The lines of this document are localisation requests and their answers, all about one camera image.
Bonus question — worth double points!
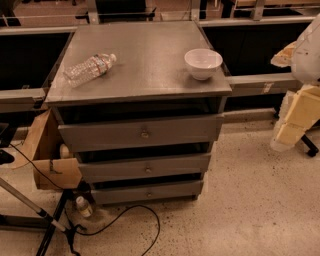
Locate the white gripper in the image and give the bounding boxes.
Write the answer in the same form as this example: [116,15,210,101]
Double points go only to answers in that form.
[270,85,320,152]

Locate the grey bottom drawer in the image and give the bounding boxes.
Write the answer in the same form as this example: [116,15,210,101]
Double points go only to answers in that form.
[91,180,203,204]

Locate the grey drawer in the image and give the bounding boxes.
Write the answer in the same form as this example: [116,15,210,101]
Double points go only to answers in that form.
[91,180,203,204]
[79,153,211,183]
[58,114,224,153]

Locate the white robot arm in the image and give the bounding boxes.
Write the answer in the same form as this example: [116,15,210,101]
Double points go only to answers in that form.
[270,14,320,152]

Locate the grey top drawer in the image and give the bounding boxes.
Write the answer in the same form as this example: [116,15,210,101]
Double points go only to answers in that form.
[58,114,224,153]

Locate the grey drawer cabinet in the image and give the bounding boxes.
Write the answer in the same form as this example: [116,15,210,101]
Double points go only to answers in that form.
[46,21,231,192]

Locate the grey middle drawer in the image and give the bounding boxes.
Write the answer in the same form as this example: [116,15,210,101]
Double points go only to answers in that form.
[79,153,211,183]

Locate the white ceramic bowl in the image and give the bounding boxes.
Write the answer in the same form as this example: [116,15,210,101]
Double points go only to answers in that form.
[184,48,223,81]

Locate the clear plastic water bottle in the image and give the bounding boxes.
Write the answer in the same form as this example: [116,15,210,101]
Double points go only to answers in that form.
[63,54,117,87]

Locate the small white-capped bottle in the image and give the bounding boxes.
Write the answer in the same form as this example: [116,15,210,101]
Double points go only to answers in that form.
[76,196,93,218]

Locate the brown cardboard box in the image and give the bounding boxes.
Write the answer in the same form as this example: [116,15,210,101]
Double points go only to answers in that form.
[10,110,82,190]

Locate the black and grey tripod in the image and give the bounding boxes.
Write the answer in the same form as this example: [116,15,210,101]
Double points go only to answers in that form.
[0,176,88,256]

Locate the grey right rail beam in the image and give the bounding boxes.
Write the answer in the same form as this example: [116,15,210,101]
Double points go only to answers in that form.
[227,73,302,97]

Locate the grey rail beam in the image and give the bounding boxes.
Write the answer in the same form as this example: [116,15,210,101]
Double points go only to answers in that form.
[0,88,46,113]
[227,73,302,97]

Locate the black floor cable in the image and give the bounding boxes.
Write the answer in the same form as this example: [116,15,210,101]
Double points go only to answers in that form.
[9,143,162,256]

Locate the grey left rail beam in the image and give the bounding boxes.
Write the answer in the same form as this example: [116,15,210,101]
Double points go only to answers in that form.
[0,88,46,113]

